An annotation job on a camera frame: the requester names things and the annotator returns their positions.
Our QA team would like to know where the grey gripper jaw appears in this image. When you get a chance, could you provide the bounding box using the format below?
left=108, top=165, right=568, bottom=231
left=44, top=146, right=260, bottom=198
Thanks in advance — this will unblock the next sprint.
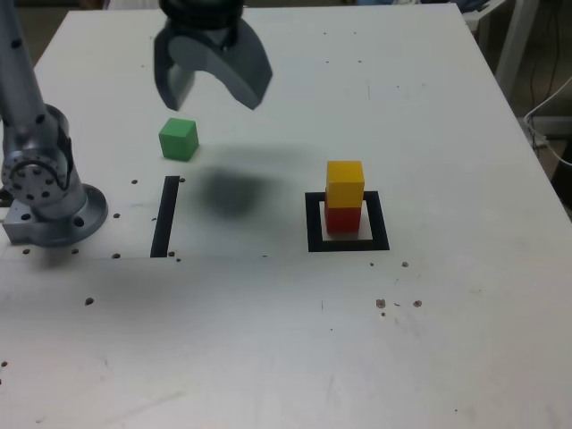
left=153, top=26, right=197, bottom=112
left=168, top=20, right=274, bottom=112

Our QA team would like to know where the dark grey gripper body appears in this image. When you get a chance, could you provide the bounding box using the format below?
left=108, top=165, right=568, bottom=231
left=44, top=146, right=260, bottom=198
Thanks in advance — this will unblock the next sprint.
left=161, top=21, right=243, bottom=48

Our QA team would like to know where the green cube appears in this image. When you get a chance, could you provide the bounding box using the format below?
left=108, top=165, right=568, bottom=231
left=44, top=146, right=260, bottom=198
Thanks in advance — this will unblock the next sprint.
left=158, top=117, right=199, bottom=161

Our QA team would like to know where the yellow cube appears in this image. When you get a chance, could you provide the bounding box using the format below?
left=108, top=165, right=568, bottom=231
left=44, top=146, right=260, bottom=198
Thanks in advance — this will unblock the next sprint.
left=324, top=160, right=366, bottom=210

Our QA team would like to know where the red cube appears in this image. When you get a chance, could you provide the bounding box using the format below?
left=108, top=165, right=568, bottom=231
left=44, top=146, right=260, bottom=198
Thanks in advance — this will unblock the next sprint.
left=324, top=203, right=363, bottom=234

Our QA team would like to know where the black tape square outline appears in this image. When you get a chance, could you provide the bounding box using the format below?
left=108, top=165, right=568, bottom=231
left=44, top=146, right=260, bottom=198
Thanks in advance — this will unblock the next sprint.
left=304, top=190, right=391, bottom=254

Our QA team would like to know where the black tape strip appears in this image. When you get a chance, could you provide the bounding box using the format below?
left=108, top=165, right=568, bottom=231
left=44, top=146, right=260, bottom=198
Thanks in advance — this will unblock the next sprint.
left=149, top=175, right=181, bottom=259

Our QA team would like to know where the white frame leg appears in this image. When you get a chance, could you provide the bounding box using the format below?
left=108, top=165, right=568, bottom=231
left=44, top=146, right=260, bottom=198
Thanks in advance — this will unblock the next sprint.
left=493, top=0, right=540, bottom=90

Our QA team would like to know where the white cable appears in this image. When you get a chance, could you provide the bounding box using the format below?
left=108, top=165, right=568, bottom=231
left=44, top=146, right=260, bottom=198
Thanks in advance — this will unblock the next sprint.
left=522, top=74, right=572, bottom=167

